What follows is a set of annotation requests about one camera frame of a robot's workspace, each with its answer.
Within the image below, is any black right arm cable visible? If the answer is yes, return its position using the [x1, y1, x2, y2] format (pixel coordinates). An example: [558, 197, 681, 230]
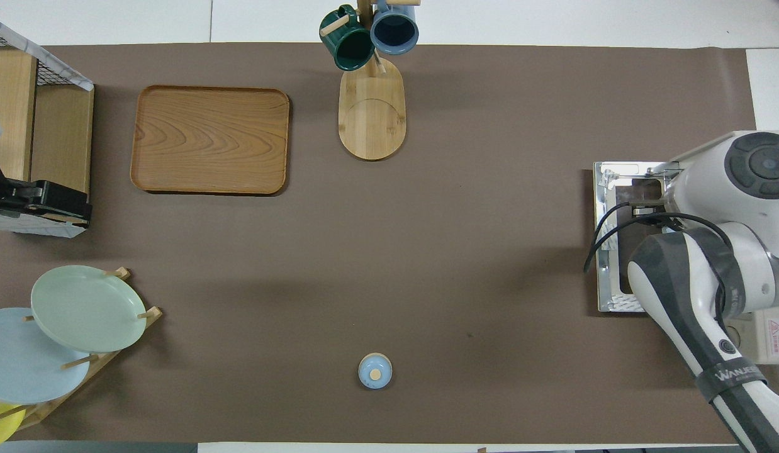
[583, 201, 736, 328]

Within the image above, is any wire and wood shelf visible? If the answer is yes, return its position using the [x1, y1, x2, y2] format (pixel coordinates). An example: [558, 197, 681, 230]
[0, 14, 96, 238]

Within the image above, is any large light blue plate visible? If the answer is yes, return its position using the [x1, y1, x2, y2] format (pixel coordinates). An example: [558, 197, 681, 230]
[0, 307, 91, 405]

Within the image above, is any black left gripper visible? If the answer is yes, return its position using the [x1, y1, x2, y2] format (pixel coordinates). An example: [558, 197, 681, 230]
[0, 156, 91, 222]

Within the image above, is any white patterned cloth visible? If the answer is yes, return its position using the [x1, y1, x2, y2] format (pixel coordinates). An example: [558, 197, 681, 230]
[0, 213, 89, 238]
[0, 14, 94, 92]

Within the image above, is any wooden mug tree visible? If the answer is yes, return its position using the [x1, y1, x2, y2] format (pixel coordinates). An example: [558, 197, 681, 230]
[320, 0, 422, 161]

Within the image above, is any wooden plate rack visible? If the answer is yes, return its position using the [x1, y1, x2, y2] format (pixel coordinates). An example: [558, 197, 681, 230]
[0, 267, 162, 432]

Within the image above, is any wooden serving tray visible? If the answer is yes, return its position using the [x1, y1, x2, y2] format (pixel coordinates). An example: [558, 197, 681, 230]
[130, 86, 291, 196]

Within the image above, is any dark green mug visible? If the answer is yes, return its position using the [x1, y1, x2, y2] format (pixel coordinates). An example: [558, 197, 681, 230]
[319, 5, 376, 72]

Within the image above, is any brown table mat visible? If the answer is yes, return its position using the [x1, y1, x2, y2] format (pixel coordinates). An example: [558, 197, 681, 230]
[0, 43, 758, 444]

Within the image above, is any pale green plate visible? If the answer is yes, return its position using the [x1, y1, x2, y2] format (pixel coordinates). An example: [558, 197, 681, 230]
[31, 265, 147, 354]

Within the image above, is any blue mug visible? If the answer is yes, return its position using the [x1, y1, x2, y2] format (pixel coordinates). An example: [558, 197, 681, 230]
[369, 0, 420, 55]

